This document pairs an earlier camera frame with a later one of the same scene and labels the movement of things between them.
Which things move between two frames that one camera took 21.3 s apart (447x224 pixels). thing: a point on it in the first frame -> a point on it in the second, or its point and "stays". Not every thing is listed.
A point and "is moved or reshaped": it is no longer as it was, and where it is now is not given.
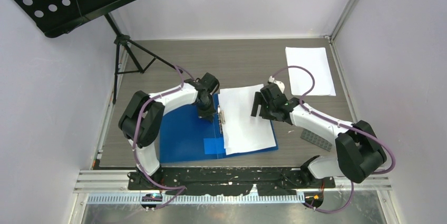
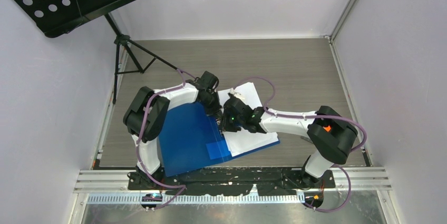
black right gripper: x=260 y=99 -> x=225 y=125
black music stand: x=56 y=1 stays
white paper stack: x=242 y=132 stays
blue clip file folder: x=184 y=136 is moved or reshaped
